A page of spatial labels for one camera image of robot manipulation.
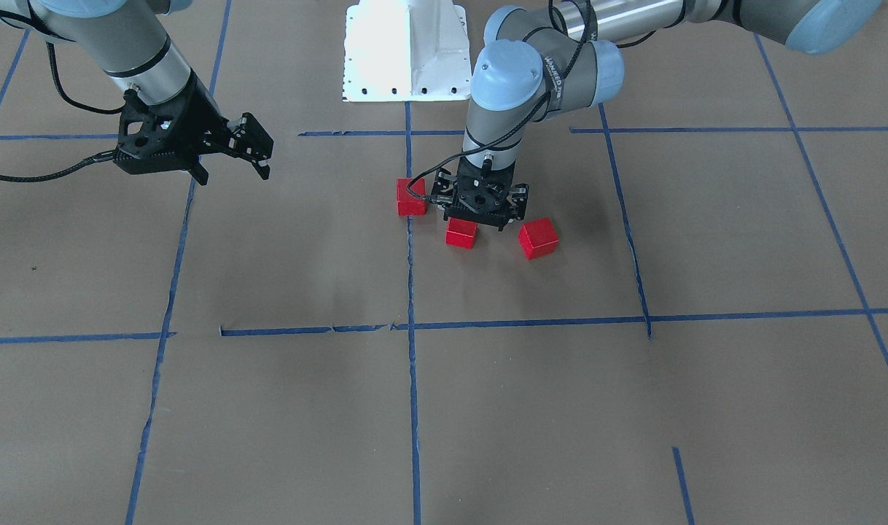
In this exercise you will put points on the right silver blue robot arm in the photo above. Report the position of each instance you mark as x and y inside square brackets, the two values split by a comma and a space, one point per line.
[125, 38]

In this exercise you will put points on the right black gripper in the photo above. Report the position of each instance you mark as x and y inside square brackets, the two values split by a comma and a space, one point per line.
[200, 119]

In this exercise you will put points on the white pedestal column base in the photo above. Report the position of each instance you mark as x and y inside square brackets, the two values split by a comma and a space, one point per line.
[398, 51]

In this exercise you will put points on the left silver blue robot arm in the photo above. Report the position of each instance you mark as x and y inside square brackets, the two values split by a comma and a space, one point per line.
[536, 65]

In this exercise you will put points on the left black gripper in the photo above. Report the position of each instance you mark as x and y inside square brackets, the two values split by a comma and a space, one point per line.
[519, 198]

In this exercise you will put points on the red cube block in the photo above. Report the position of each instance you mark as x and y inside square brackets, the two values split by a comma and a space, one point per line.
[461, 233]
[406, 204]
[538, 238]

